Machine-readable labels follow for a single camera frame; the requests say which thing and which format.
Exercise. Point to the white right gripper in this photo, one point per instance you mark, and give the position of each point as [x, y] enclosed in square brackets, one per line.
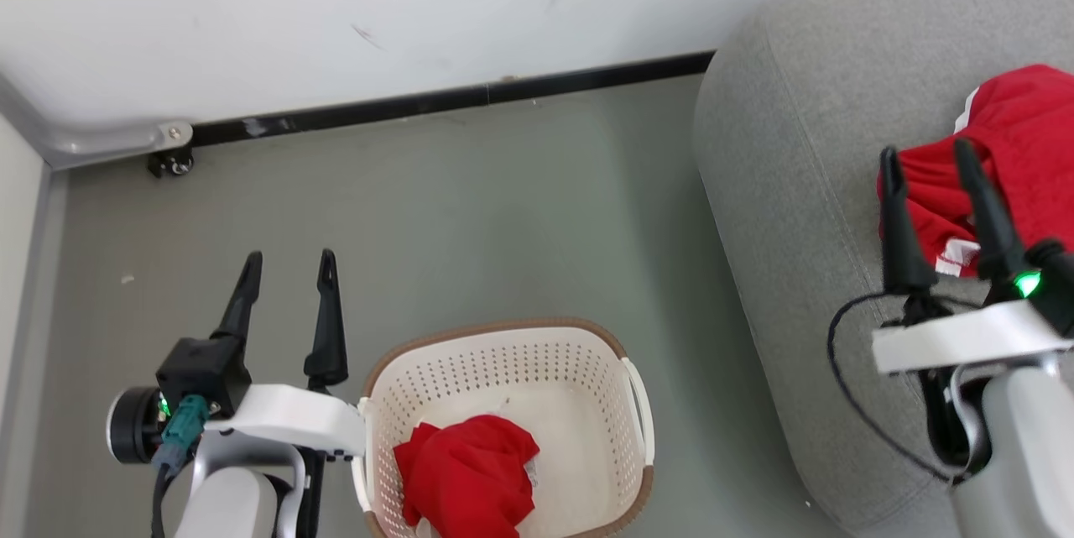
[965, 336]

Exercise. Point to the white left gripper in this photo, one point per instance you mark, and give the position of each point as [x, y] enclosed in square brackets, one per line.
[294, 416]

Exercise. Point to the red garment with white trim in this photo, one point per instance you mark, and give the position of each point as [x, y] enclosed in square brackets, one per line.
[1024, 152]

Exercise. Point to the plain red garment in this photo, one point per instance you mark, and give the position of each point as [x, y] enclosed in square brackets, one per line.
[466, 471]

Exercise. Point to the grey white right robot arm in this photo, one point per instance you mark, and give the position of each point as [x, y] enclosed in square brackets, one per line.
[1024, 437]

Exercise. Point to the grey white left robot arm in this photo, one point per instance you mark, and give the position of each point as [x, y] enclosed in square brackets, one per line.
[226, 504]

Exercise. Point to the grey fabric sofa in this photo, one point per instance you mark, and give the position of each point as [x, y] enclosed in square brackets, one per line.
[797, 185]

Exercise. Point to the black cylindrical left wrist motor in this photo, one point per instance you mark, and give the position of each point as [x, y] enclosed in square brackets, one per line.
[130, 426]

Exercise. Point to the black caster wheel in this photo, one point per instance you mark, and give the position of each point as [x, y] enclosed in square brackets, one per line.
[172, 163]

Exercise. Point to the white perforated laundry basket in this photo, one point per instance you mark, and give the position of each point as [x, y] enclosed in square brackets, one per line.
[579, 429]

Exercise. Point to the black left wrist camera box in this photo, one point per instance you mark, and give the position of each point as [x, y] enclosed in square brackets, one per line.
[201, 370]

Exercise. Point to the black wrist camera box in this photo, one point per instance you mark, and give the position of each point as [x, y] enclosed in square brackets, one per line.
[1053, 278]
[201, 370]

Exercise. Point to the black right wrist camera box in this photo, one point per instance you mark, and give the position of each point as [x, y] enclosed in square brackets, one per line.
[1053, 278]

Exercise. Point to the black wall baseboard strip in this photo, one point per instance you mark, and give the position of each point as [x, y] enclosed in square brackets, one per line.
[419, 101]

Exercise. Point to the grey metal partition frame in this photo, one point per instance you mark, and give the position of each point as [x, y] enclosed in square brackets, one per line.
[101, 139]

